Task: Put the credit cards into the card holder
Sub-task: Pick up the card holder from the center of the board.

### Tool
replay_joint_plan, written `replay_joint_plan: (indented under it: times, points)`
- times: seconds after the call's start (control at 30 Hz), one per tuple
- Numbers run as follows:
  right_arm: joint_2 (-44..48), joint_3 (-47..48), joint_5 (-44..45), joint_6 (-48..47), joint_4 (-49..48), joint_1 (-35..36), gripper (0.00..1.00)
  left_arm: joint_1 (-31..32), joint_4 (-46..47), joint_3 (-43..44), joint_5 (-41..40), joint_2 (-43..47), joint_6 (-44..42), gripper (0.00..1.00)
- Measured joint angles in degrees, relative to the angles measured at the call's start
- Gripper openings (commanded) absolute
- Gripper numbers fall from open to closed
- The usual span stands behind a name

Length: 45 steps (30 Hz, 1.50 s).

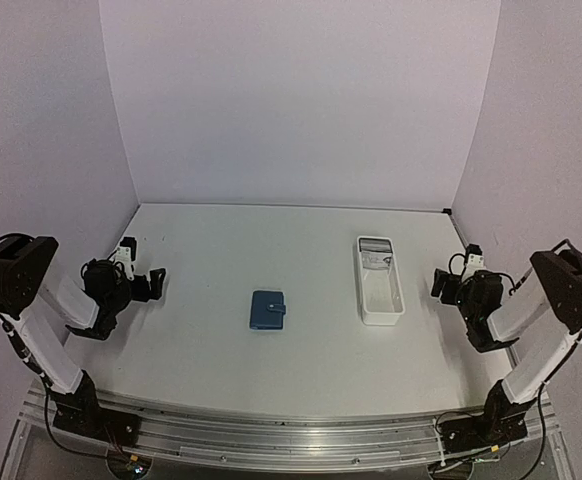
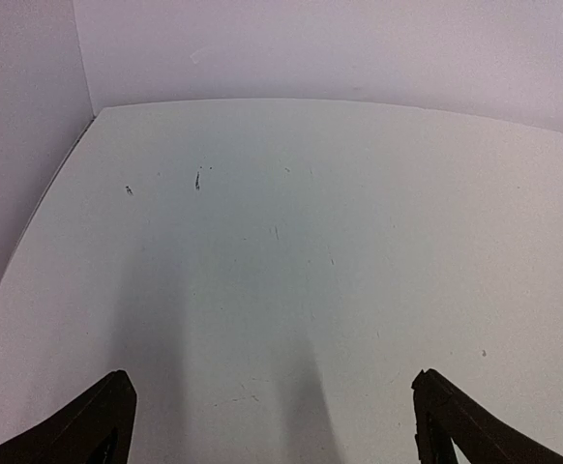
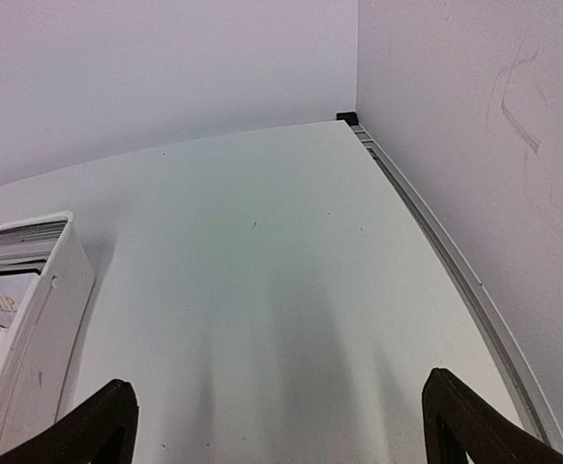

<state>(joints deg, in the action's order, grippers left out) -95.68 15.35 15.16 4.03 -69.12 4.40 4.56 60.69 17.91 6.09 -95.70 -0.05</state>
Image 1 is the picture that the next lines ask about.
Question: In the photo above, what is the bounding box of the blue leather card holder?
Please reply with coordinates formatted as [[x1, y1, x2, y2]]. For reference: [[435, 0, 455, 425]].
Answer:
[[249, 290, 287, 331]]

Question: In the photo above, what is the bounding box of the white credit card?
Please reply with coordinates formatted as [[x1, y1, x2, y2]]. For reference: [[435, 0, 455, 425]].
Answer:
[[360, 251, 393, 271]]

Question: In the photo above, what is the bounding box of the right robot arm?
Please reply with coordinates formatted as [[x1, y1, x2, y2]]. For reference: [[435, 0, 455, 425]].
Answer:
[[431, 239, 582, 453]]

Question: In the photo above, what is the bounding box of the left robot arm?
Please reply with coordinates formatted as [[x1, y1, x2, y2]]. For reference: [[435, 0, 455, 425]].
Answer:
[[0, 233, 167, 449]]

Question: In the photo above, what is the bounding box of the white plastic tray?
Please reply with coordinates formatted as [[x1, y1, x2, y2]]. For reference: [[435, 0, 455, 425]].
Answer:
[[355, 236, 405, 327]]

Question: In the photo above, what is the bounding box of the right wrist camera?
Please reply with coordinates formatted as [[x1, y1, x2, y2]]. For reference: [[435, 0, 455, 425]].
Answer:
[[463, 244, 485, 274]]

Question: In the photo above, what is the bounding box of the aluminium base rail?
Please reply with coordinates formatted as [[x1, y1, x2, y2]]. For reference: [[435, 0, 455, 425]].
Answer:
[[18, 384, 557, 464]]

